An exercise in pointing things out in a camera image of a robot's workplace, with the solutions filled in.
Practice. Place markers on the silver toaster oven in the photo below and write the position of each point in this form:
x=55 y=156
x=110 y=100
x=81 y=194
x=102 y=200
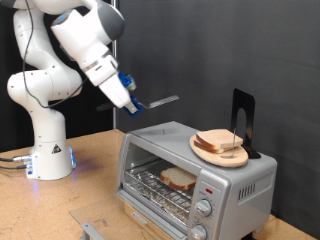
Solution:
x=246 y=206

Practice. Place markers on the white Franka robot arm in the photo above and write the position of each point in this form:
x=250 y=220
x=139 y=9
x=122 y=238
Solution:
x=43 y=133

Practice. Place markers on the vertical metal pole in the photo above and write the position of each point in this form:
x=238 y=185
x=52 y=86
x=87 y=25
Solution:
x=115 y=121

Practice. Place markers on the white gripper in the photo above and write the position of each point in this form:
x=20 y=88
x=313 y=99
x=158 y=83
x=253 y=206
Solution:
x=115 y=91

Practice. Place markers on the silver oven knob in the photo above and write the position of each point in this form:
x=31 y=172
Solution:
x=199 y=232
x=204 y=208

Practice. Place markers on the grey tray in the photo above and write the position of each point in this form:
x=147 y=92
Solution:
x=91 y=230

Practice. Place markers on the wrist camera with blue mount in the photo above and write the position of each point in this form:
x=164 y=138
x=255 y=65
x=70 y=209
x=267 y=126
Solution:
x=124 y=80

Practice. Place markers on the round wooden board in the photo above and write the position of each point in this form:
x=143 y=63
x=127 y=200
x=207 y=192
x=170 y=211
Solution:
x=220 y=160

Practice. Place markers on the thin metal pin stand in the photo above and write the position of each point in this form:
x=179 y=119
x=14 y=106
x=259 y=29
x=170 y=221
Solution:
x=230 y=155

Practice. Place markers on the black metal bookend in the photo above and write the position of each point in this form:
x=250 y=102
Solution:
x=248 y=100

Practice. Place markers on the metal spatula with blue block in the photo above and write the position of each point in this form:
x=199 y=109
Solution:
x=163 y=101

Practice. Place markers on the white bread slice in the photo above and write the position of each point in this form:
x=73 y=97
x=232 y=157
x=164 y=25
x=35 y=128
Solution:
x=216 y=137
x=178 y=176
x=203 y=146

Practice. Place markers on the aluminium foil tray liner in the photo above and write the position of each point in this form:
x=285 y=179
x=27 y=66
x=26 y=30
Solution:
x=173 y=211

